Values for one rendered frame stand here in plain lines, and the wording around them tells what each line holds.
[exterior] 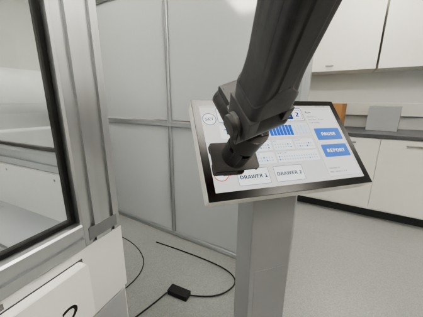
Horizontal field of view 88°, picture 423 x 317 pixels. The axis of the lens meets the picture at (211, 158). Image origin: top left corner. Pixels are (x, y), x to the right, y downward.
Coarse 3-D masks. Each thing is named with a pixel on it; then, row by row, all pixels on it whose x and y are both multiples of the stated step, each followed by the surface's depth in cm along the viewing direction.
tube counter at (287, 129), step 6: (282, 126) 67; (288, 126) 68; (294, 126) 69; (300, 126) 69; (306, 126) 70; (270, 132) 65; (276, 132) 66; (282, 132) 66; (288, 132) 67; (294, 132) 68; (300, 132) 68; (306, 132) 69
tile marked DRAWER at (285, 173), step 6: (276, 168) 60; (282, 168) 61; (288, 168) 61; (294, 168) 61; (300, 168) 62; (276, 174) 59; (282, 174) 60; (288, 174) 60; (294, 174) 61; (300, 174) 61; (282, 180) 59; (288, 180) 59; (294, 180) 60
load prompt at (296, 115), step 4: (216, 108) 65; (296, 108) 73; (216, 112) 64; (292, 112) 71; (296, 112) 72; (300, 112) 72; (220, 116) 64; (292, 116) 70; (296, 116) 71; (300, 116) 71; (220, 120) 63; (288, 120) 69; (292, 120) 70; (296, 120) 70; (300, 120) 70; (304, 120) 71
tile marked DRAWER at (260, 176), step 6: (258, 168) 59; (264, 168) 59; (246, 174) 57; (252, 174) 57; (258, 174) 58; (264, 174) 58; (240, 180) 56; (246, 180) 56; (252, 180) 57; (258, 180) 57; (264, 180) 58; (270, 180) 58; (240, 186) 55
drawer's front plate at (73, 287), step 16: (64, 272) 35; (80, 272) 35; (48, 288) 32; (64, 288) 33; (80, 288) 36; (16, 304) 29; (32, 304) 29; (48, 304) 31; (64, 304) 34; (80, 304) 36
